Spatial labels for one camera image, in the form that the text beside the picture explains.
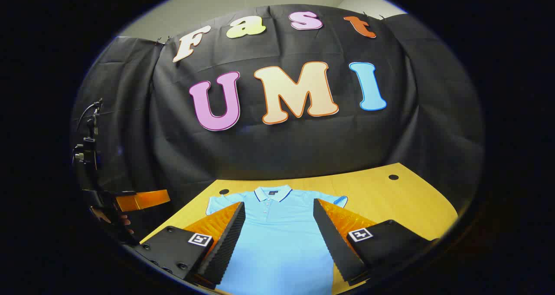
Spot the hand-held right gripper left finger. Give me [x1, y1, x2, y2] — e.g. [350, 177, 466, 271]
[130, 202, 246, 287]

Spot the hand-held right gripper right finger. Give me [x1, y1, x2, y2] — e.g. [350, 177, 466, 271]
[313, 198, 439, 286]

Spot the light blue polo T-shirt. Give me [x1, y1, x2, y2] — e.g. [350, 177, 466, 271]
[206, 185, 348, 295]

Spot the black backdrop cloth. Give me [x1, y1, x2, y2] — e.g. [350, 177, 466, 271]
[69, 3, 484, 243]

